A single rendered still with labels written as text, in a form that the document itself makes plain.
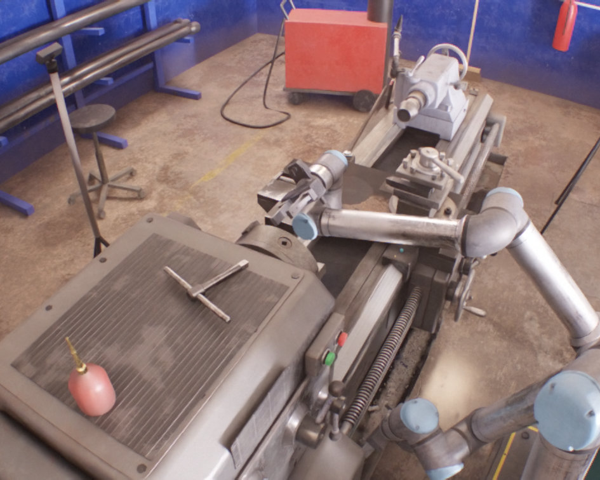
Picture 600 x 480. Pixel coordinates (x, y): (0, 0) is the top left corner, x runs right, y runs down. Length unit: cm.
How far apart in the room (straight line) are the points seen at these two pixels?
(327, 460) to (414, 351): 88
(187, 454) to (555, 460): 60
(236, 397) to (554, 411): 51
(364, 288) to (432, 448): 63
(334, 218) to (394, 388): 73
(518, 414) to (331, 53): 377
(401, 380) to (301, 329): 109
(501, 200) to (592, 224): 240
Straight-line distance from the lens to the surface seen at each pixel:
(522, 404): 119
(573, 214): 391
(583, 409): 84
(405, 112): 219
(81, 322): 102
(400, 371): 205
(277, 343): 94
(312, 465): 134
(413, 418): 131
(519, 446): 209
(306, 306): 100
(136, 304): 101
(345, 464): 139
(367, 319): 162
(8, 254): 360
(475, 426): 137
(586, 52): 565
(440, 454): 134
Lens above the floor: 205
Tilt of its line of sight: 40 degrees down
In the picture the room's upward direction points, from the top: straight up
